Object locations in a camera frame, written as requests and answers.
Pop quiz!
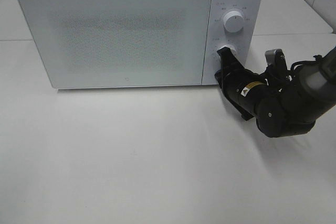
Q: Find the white microwave knob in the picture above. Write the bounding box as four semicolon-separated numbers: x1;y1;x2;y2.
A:
221;45;237;57
223;9;245;33

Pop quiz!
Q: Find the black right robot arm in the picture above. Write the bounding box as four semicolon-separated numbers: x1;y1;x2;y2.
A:
215;47;335;137

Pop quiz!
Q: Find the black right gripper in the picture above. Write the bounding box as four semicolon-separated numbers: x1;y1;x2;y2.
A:
215;47;259;121

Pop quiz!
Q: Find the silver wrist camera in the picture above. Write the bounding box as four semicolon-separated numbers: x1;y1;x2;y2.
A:
265;49;288;79

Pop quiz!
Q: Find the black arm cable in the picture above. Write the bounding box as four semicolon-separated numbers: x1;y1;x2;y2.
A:
262;55;326;88

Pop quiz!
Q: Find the white microwave door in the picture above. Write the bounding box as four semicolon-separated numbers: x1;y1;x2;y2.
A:
18;0;210;89

